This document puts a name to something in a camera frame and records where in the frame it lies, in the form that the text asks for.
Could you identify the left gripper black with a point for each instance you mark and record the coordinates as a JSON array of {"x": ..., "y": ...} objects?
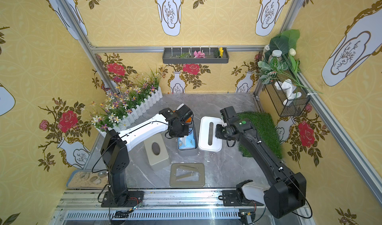
[{"x": 181, "y": 131}]

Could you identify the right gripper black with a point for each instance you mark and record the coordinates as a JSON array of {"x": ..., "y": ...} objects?
[{"x": 221, "y": 132}]

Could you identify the blue tissue paper pack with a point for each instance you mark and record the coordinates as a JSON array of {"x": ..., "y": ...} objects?
[{"x": 188, "y": 142}]

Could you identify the white tissue box lid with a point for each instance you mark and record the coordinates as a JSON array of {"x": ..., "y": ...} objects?
[{"x": 207, "y": 139}]

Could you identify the grey tissue box base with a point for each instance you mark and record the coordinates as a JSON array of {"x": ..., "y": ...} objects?
[{"x": 189, "y": 152}]

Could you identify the beige tissue box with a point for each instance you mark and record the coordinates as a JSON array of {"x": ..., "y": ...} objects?
[{"x": 157, "y": 153}]

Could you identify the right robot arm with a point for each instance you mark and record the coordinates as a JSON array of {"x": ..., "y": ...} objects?
[{"x": 287, "y": 191}]

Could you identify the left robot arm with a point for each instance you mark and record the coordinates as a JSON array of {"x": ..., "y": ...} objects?
[{"x": 117, "y": 145}]

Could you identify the green artificial grass mat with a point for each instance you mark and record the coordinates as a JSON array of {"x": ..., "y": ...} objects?
[{"x": 265, "y": 126}]

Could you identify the white fence flower planter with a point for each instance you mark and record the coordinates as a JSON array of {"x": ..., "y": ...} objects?
[{"x": 122, "y": 109}]

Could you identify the pink artificial flower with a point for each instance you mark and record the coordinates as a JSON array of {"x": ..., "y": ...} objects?
[{"x": 199, "y": 54}]

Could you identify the white cloth in basket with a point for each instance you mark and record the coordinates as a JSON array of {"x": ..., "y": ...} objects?
[{"x": 289, "y": 90}]

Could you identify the yellow artificial flower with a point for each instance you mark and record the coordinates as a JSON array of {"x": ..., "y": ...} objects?
[{"x": 220, "y": 52}]

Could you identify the green artificial leaf plant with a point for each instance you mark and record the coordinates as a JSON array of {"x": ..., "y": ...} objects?
[{"x": 280, "y": 60}]

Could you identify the sand tray with stones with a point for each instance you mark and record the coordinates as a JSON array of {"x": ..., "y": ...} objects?
[{"x": 85, "y": 179}]

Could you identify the olive green frame tray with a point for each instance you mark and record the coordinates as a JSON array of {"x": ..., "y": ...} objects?
[{"x": 187, "y": 175}]

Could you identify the grey wall shelf tray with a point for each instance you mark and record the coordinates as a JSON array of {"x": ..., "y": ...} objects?
[{"x": 185, "y": 55}]

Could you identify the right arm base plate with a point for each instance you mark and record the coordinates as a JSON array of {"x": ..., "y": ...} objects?
[{"x": 233, "y": 198}]

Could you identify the black wire wall basket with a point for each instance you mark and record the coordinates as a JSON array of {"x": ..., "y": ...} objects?
[{"x": 277, "y": 97}]

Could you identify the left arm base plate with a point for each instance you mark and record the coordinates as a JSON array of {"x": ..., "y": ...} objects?
[{"x": 134, "y": 198}]

